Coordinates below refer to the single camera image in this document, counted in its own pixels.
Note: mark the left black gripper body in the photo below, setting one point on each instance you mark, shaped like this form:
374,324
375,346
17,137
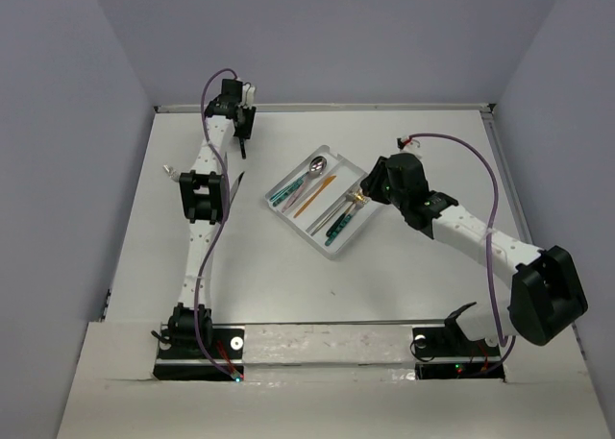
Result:
243,129

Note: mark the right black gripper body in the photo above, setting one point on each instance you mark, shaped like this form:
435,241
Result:
379,187

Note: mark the black handled silver fork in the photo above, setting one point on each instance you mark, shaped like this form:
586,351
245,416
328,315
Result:
242,146

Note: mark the gold fork black handle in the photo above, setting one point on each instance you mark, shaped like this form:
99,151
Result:
357,201

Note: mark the all silver fork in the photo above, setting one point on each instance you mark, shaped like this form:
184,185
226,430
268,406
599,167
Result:
349,197

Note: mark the orange plastic knife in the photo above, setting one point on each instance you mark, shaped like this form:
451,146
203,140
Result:
317,192

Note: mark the teal handled knife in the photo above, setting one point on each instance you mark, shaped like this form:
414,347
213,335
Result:
232,193

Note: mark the teal handled silver spoon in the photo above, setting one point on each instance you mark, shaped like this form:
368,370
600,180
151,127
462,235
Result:
318,163

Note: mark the blue metal spoon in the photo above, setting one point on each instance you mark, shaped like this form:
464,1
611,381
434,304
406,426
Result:
280,193

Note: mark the teal handled silver fork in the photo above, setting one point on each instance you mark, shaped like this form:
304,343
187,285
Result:
340,228

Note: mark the pink handled silver spoon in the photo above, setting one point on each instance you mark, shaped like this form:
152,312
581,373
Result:
311,175

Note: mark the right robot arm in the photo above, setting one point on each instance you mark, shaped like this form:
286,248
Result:
545,294

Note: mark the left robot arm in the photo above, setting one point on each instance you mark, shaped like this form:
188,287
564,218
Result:
206,196

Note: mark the white divided cutlery tray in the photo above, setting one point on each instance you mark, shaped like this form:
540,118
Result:
283,231

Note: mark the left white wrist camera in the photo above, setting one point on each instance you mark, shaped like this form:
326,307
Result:
248,95

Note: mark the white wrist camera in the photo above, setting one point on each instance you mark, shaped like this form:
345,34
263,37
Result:
409,145
248,95

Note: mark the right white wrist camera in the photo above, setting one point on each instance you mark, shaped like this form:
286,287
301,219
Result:
409,145

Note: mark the pink handled silver fork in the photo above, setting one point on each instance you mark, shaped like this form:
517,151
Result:
172,173

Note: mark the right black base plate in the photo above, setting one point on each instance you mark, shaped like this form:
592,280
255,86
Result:
442,356

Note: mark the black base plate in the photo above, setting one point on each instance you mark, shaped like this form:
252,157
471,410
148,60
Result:
442,356
186,361

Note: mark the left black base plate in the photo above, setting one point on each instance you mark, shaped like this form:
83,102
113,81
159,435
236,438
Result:
186,361

